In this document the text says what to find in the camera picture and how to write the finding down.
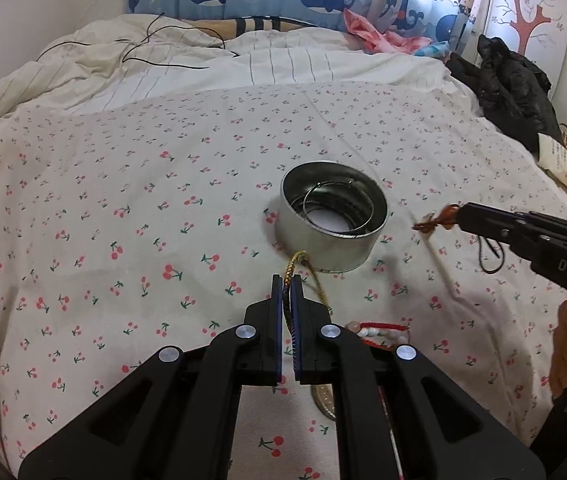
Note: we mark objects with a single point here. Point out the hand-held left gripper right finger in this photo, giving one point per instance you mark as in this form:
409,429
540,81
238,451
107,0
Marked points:
297,360

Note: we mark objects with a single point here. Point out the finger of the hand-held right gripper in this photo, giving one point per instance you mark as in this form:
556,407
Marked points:
488,222

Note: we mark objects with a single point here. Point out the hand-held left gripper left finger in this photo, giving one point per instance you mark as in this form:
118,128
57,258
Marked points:
279,320

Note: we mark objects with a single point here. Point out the round silver metal tin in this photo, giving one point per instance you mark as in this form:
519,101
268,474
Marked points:
331,245

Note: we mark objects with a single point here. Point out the white paper note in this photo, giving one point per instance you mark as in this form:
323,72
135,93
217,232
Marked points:
558,160

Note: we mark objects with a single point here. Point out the black puffer jacket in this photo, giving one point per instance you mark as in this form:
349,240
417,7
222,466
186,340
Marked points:
508,90

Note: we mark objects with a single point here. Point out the light blue patterned cloth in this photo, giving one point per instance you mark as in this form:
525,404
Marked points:
433,50

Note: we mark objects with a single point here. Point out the cherry print bed sheet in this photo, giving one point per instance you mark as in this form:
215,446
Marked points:
113,210

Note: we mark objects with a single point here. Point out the white wardrobe with tree decal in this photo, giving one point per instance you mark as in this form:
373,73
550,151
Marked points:
528,15

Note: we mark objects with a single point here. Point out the pink cloth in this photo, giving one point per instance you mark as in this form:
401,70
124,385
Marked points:
368,32

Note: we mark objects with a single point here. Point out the white striped duvet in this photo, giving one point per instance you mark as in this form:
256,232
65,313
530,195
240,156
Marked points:
273,60

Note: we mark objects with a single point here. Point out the tan black striped pillow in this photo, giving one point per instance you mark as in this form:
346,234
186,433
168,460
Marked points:
253,25

